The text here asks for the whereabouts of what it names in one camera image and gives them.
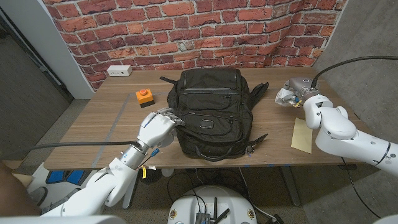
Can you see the yellow paper envelope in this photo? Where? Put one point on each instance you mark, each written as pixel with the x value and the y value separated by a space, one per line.
pixel 302 135

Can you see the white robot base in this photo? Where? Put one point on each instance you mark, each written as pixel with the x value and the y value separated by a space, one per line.
pixel 236 202

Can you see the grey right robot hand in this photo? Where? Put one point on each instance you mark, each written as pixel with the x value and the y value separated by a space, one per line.
pixel 303 85

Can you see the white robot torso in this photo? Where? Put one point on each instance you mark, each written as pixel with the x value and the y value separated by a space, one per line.
pixel 62 220

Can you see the small white block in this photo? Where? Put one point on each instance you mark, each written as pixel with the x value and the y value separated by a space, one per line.
pixel 282 97

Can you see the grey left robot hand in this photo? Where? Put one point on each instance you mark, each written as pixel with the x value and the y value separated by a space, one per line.
pixel 157 130

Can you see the cardboard box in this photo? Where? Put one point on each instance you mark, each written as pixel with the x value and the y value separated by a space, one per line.
pixel 18 177

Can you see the orange emergency stop button box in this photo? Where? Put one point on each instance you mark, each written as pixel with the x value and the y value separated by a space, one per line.
pixel 144 97

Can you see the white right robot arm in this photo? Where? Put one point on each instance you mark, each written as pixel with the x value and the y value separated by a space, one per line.
pixel 342 137

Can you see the red brick print backdrop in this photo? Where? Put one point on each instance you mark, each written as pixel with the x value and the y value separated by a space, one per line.
pixel 186 31

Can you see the white floor plate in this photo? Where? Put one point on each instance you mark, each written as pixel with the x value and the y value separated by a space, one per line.
pixel 37 169

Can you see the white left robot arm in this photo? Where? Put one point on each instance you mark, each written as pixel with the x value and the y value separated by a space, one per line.
pixel 105 183

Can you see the black round floor object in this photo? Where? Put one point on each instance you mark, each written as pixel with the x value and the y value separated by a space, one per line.
pixel 152 177

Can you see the person's brown trouser leg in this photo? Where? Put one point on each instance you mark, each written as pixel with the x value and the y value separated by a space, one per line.
pixel 15 193

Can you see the black backpack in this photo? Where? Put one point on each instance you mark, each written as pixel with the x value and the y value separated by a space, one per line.
pixel 214 118

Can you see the grey perforated wall panel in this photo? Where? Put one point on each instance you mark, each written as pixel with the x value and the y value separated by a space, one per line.
pixel 28 93

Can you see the black antenna device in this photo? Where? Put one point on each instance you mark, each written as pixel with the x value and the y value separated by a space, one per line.
pixel 202 217

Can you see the blue and black pad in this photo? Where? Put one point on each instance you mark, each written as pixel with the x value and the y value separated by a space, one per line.
pixel 57 176

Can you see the grey sneaker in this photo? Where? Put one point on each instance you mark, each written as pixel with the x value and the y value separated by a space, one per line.
pixel 57 203
pixel 39 195

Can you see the white power strip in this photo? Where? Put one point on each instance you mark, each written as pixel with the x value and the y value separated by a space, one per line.
pixel 119 70

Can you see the white table leg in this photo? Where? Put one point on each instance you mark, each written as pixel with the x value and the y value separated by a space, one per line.
pixel 132 193

